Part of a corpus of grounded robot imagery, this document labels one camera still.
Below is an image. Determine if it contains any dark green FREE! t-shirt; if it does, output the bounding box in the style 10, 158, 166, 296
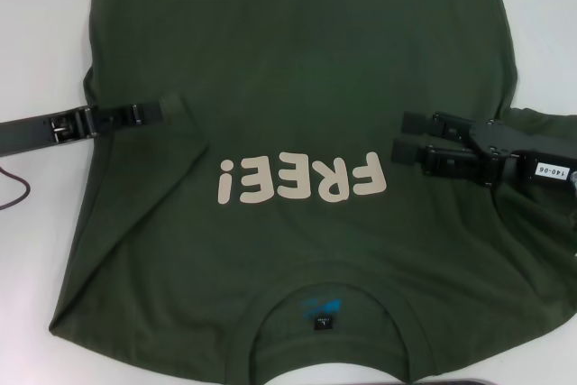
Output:
48, 0, 577, 385

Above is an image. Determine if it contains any dark robot torso edge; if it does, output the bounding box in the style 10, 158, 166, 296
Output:
371, 377, 513, 385

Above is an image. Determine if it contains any dark left gripper cable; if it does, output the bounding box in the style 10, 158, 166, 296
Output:
0, 164, 32, 213

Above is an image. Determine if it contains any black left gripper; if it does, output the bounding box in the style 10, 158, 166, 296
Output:
0, 103, 164, 159

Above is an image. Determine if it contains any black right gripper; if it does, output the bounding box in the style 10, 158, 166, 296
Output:
390, 112, 577, 190

